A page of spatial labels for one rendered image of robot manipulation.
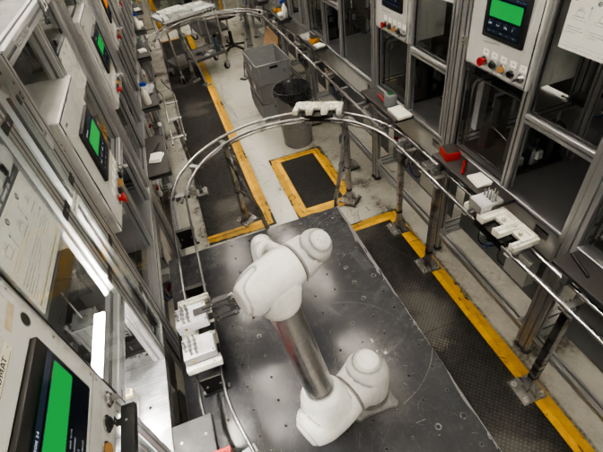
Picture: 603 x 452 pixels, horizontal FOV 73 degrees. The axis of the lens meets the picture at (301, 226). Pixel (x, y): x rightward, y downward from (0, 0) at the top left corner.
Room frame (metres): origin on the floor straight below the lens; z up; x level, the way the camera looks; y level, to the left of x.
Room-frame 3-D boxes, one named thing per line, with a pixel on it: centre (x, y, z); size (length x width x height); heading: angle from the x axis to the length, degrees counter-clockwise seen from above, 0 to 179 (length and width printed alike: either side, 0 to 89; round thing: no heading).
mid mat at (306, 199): (3.14, -0.15, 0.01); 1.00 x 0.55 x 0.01; 12
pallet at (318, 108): (2.84, -0.27, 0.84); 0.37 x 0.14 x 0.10; 70
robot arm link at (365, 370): (0.72, -0.14, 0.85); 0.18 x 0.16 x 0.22; 124
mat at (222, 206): (5.39, 1.11, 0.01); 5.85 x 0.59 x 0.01; 12
